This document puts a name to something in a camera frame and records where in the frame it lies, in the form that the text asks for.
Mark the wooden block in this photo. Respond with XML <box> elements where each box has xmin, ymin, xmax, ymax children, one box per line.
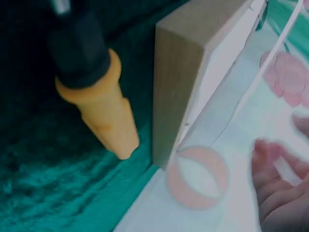
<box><xmin>152</xmin><ymin>0</ymin><xmax>253</xmax><ymax>170</ymax></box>

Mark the pink ring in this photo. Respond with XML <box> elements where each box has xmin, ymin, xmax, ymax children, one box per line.
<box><xmin>165</xmin><ymin>145</ymin><xmax>229</xmax><ymax>210</ymax></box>

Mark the black and orange glue gun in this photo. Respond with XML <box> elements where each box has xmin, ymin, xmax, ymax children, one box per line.
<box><xmin>47</xmin><ymin>0</ymin><xmax>140</xmax><ymax>160</ymax></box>

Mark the person's right hand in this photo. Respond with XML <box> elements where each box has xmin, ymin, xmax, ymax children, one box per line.
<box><xmin>251</xmin><ymin>114</ymin><xmax>309</xmax><ymax>232</ymax></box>

